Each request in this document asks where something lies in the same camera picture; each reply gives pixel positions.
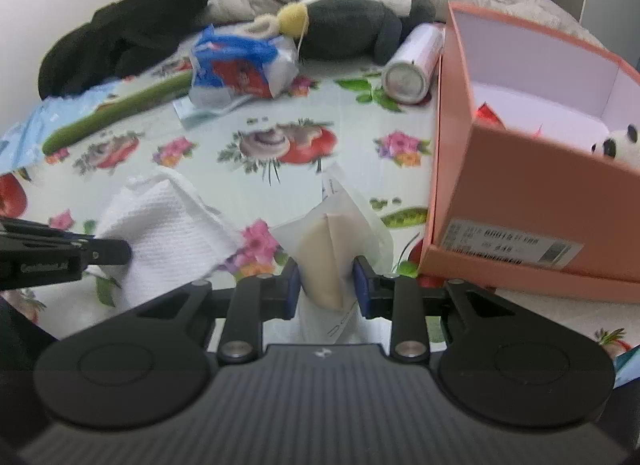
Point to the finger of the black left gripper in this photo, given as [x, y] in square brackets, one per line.
[34, 254]

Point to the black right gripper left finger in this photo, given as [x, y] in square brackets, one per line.
[194, 308]

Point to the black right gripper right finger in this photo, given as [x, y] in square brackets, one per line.
[406, 304]

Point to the translucent white pouch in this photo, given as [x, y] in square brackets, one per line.
[324, 244]

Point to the white paper towel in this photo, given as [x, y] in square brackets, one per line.
[175, 238]

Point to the blue tissue pack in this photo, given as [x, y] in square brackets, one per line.
[229, 70]

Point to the floral bed sheet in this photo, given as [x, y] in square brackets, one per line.
[260, 165]

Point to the pink cardboard box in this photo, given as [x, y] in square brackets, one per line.
[523, 196]

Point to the green massage brush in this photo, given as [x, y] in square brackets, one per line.
[169, 89]

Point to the white spray can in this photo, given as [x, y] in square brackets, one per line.
[407, 77]

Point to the black garment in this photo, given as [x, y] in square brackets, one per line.
[122, 39]

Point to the small panda plush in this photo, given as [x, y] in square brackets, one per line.
[621, 145]

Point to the grey penguin plush toy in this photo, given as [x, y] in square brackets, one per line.
[337, 29]

